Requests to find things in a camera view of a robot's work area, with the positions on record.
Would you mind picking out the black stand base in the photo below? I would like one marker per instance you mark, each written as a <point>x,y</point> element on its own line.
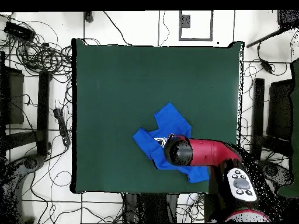
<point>278,172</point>
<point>30,162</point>

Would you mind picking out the blue shirt with white print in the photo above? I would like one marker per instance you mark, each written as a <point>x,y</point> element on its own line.
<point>172,123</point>

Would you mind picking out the dark green table cloth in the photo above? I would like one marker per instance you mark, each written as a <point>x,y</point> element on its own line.
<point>116,81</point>

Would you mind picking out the black rod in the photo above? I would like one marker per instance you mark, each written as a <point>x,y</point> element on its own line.
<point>264,38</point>

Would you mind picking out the black power strip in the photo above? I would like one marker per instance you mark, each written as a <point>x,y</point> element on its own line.
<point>62,126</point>

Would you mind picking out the small black cylinder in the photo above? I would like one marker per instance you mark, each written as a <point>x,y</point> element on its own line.
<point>88,16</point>

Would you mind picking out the black stand bar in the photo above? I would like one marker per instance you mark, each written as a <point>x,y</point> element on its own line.
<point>258,112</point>
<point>43,112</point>

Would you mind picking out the black speckled block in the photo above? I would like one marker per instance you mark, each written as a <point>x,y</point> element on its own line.
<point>288,18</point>

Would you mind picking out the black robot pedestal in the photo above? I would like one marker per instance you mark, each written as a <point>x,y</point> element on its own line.
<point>149,207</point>

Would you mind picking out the black flat panel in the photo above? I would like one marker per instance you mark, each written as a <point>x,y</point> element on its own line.
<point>279,109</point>
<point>15,98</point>

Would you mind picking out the small dark grey square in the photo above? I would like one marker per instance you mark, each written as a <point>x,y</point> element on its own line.
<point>185,21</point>

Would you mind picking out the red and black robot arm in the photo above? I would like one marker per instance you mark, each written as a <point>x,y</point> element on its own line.
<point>205,151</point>

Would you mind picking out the grey square frame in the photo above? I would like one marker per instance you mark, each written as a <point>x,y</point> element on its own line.
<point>211,25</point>

